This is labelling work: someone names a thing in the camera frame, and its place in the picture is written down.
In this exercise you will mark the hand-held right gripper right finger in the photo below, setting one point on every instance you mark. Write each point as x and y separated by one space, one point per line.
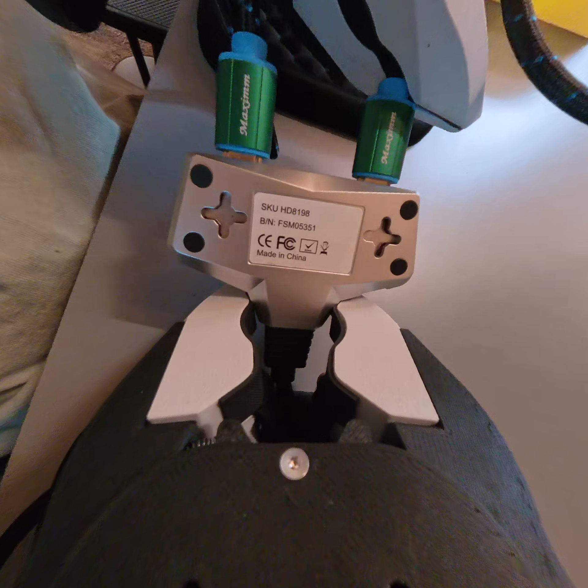
381 367

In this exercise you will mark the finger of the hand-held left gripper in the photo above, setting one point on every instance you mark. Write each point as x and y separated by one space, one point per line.
330 36
441 55

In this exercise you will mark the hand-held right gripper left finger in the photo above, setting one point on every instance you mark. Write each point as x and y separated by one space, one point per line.
202 367

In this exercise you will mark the black office chair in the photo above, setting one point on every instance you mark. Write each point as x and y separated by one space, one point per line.
147 20

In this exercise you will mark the yellow plastic bin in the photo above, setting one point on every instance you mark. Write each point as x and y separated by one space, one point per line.
560 13

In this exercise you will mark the black quilted mat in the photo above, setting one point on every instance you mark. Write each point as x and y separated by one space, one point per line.
312 105

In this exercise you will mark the black HDMI switch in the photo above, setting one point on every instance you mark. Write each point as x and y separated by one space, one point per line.
294 294

